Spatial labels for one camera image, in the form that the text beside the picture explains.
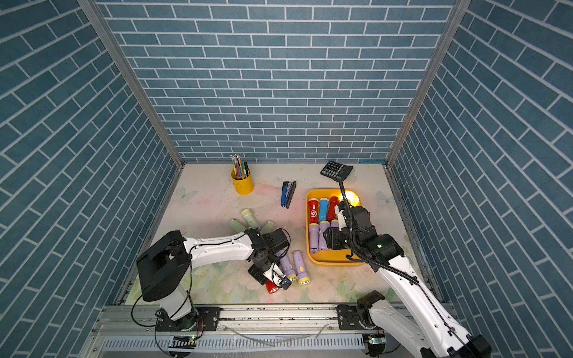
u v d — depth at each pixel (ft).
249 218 3.15
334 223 3.07
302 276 2.63
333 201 3.34
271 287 2.54
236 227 3.14
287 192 3.51
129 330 2.37
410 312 1.49
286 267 2.70
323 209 3.25
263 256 2.07
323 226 3.02
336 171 3.79
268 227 3.08
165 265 1.50
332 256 2.90
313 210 3.23
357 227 1.80
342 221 2.22
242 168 3.36
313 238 2.94
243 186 3.38
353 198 3.36
